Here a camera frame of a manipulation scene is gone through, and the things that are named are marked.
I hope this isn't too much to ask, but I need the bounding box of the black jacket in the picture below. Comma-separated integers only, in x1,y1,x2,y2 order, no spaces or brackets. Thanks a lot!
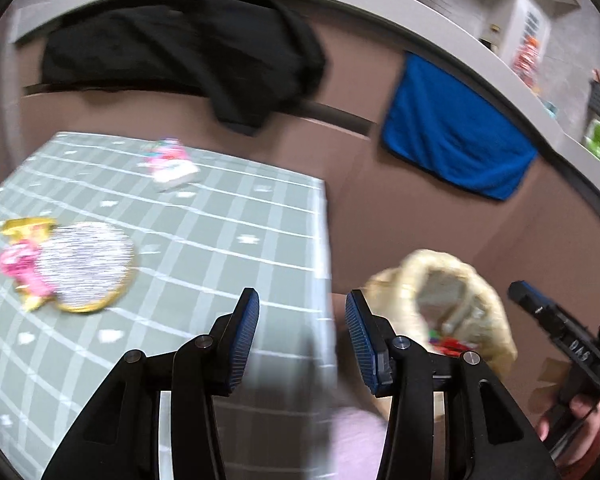
41,0,327,136

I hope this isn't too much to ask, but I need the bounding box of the green grid tablecloth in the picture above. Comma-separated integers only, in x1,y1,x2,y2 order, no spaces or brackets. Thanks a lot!
0,132,336,479

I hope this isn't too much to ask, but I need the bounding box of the small teal timer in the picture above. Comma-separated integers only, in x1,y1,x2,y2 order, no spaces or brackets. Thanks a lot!
542,100,558,119

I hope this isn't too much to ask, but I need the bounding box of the trash bin with yellow bag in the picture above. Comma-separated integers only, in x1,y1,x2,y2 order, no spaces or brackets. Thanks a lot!
363,249,518,378

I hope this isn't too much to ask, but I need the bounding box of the white pink candy wrapper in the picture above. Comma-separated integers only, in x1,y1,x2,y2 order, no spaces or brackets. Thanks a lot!
145,139,200,191

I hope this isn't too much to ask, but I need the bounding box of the yellow snack wrapper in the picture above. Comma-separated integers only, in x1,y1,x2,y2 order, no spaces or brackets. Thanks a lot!
0,217,57,312

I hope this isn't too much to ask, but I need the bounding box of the right hand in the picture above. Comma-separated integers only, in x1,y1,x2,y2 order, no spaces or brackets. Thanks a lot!
534,393,600,468

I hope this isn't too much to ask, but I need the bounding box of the blue towel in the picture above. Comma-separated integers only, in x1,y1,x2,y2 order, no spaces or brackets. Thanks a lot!
381,53,538,202

